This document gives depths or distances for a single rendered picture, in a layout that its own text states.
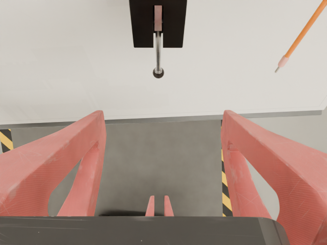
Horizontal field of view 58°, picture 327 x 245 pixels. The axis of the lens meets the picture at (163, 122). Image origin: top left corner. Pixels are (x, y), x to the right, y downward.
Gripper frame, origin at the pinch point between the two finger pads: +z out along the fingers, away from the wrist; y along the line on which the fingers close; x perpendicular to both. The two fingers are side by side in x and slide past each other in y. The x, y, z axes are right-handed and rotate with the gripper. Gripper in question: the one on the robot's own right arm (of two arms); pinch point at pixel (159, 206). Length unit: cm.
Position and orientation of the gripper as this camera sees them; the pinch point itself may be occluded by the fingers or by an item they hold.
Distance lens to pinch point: 28.0
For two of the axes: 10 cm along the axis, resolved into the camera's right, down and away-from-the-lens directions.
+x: -0.2, 6.4, 7.7
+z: -0.1, -7.7, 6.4
